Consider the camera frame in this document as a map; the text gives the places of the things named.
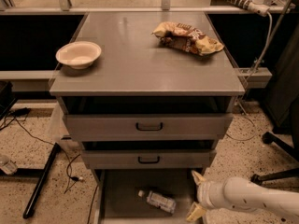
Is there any black floor stand leg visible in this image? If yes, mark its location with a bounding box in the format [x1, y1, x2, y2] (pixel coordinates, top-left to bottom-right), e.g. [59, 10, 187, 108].
[0, 143, 62, 219]

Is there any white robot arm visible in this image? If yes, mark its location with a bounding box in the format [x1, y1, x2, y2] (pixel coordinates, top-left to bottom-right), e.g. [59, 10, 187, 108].
[186, 170, 299, 222]

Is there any black box at left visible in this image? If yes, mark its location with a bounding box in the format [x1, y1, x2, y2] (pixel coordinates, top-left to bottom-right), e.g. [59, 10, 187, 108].
[0, 81, 17, 119]

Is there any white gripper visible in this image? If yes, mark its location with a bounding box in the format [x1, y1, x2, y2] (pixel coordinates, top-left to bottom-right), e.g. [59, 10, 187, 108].
[186, 170, 227, 222]

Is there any white hanging cable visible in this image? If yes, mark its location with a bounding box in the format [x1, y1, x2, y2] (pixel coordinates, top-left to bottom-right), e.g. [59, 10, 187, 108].
[225, 12, 274, 142]

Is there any grey drawer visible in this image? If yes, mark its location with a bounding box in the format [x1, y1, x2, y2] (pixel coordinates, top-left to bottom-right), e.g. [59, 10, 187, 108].
[64, 114, 233, 142]
[93, 169, 206, 224]
[81, 149, 216, 169]

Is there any white power strip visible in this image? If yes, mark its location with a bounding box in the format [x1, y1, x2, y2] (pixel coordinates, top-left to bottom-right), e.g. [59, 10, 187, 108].
[225, 0, 270, 17]

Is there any black office chair base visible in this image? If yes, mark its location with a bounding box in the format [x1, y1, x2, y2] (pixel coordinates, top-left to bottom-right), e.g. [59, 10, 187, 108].
[250, 96, 299, 188]

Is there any grey bottom drawer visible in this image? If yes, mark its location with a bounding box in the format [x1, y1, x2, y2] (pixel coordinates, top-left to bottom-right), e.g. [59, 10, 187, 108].
[93, 169, 206, 224]

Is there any crumpled chip bag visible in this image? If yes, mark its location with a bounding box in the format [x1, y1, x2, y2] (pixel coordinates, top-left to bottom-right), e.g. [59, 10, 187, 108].
[152, 21, 224, 56]

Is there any clear bottle on floor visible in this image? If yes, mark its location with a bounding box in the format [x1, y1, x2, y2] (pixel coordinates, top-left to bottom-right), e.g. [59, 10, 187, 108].
[0, 155, 18, 175]

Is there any black floor cable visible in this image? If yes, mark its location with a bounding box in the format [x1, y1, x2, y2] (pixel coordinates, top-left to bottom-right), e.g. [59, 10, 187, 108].
[0, 109, 86, 195]

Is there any grey top drawer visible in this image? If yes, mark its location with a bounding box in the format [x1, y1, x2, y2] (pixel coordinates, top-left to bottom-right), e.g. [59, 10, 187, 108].
[64, 114, 233, 142]

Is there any white paper bowl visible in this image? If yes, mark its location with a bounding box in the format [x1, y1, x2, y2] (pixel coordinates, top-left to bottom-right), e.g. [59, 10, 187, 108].
[55, 41, 102, 69]

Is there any grey middle drawer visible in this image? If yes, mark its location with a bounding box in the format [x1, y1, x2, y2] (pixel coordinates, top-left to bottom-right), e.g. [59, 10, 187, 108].
[81, 149, 216, 169]

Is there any grey drawer cabinet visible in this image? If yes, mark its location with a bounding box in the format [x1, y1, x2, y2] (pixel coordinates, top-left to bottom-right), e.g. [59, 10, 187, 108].
[49, 10, 247, 224]

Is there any blue plastic water bottle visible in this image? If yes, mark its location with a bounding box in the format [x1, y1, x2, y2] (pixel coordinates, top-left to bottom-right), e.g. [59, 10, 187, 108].
[137, 189, 177, 214]

